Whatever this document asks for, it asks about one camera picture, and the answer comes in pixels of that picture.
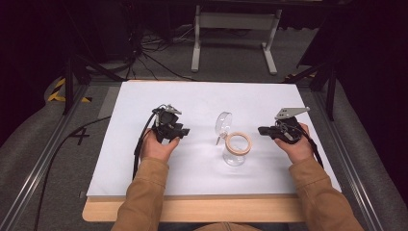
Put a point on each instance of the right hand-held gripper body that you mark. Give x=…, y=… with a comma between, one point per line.
x=288, y=126

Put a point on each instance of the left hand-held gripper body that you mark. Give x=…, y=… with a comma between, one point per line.
x=166, y=120

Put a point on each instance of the person's left hand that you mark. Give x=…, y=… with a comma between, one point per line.
x=158, y=147

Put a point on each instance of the person's right hand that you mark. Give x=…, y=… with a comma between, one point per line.
x=298, y=149

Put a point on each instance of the glass jar with hinged lid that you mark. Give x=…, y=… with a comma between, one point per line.
x=236, y=147

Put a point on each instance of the white table mat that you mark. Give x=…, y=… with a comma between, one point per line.
x=205, y=173

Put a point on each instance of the black tripod stand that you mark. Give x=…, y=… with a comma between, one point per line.
x=331, y=93
x=69, y=83

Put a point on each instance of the person's lap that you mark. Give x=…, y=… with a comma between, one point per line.
x=226, y=227

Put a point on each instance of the yellow black floor tape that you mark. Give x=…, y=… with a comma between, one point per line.
x=57, y=94

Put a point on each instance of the aluminium rail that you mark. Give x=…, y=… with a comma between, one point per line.
x=349, y=166
x=35, y=173

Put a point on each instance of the white metal stand frame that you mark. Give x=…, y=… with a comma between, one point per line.
x=235, y=20

